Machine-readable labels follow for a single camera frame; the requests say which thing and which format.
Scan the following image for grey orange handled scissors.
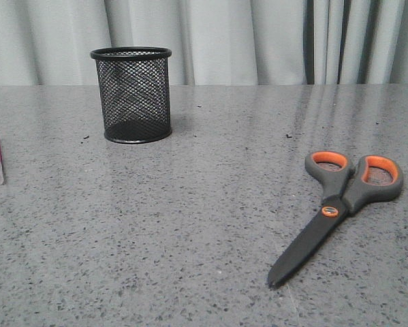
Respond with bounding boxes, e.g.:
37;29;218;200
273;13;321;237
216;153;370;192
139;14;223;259
267;151;404;289

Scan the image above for black mesh pen cup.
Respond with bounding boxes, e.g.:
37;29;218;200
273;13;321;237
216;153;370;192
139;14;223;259
90;47;172;144

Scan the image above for grey pleated curtain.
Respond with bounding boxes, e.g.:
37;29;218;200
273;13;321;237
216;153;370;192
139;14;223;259
0;1;408;85

